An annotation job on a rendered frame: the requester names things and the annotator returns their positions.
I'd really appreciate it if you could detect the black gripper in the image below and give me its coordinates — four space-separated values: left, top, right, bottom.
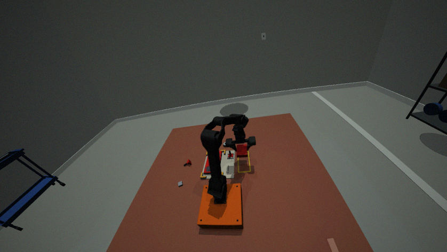
226 133 256 152

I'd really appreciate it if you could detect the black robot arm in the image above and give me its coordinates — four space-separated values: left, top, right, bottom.
200 114 249 204

